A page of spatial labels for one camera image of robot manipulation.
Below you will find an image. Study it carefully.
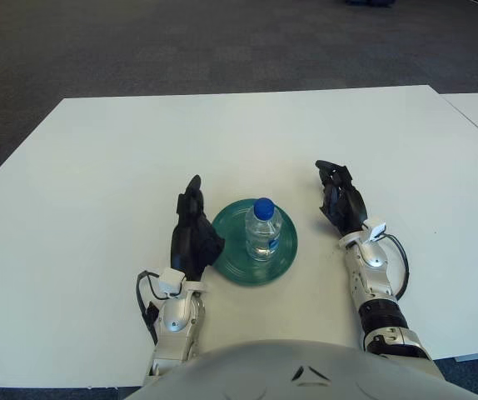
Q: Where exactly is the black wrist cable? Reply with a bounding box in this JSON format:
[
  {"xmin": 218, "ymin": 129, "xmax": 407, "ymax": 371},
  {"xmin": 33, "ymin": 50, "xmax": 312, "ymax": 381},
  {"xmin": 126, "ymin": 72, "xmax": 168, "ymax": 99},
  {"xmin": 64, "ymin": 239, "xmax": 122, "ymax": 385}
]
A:
[
  {"xmin": 382, "ymin": 234, "xmax": 410, "ymax": 301},
  {"xmin": 135, "ymin": 270, "xmax": 169, "ymax": 345}
]

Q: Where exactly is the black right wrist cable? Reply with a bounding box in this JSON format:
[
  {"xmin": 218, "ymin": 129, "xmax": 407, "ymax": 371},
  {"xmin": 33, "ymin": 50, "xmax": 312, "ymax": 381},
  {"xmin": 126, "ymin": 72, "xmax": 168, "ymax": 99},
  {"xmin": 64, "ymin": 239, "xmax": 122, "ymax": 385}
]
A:
[{"xmin": 382, "ymin": 234, "xmax": 410, "ymax": 301}]

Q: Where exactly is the silver robot torso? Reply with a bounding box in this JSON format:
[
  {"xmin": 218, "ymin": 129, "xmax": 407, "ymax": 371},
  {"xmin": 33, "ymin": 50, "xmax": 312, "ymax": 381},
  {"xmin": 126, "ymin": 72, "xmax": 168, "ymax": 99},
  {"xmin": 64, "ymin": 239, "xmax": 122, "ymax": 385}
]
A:
[{"xmin": 124, "ymin": 339, "xmax": 478, "ymax": 400}]

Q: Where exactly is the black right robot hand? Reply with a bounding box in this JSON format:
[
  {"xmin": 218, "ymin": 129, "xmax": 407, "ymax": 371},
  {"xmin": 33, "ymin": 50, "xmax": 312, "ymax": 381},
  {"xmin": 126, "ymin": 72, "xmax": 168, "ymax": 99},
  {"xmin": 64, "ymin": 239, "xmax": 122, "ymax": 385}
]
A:
[{"xmin": 314, "ymin": 159, "xmax": 368, "ymax": 234}]

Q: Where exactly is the green round plate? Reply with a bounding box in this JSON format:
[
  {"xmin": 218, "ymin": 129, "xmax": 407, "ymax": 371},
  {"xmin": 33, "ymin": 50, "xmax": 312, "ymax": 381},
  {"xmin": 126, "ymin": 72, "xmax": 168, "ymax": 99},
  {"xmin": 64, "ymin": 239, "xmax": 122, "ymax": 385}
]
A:
[{"xmin": 212, "ymin": 198, "xmax": 300, "ymax": 287}]

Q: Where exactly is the clear bottle blue cap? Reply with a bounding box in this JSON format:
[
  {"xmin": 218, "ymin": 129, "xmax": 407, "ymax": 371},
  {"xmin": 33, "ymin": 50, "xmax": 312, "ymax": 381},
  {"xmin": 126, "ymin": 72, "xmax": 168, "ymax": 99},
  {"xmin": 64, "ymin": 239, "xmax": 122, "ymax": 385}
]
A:
[{"xmin": 245, "ymin": 197, "xmax": 282, "ymax": 263}]

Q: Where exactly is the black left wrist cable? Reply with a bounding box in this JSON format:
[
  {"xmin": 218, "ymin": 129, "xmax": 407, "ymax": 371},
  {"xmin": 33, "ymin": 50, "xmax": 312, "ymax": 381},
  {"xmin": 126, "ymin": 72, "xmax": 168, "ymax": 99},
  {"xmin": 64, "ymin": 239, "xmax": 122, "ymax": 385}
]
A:
[{"xmin": 135, "ymin": 270, "xmax": 169, "ymax": 345}]

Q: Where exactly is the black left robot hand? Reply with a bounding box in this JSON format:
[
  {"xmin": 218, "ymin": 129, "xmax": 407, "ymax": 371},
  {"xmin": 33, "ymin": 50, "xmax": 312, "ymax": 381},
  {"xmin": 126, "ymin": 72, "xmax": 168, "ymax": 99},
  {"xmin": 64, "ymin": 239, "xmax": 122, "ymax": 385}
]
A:
[{"xmin": 169, "ymin": 174, "xmax": 227, "ymax": 283}]

